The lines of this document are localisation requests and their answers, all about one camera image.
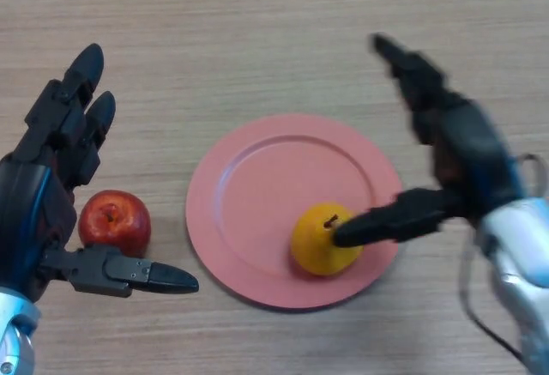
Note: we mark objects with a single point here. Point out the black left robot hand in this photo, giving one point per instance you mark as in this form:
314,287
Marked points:
21,207

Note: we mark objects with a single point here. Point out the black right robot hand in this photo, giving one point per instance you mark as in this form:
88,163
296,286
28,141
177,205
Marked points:
467,143

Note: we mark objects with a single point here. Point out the yellow pear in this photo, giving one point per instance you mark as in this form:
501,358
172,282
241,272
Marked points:
317,252

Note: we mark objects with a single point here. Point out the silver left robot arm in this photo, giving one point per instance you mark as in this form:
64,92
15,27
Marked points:
13,340

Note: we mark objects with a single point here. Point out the pink round plate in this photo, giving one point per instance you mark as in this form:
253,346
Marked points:
257,203

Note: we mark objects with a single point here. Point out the red apple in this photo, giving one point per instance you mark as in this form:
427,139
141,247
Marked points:
116,222

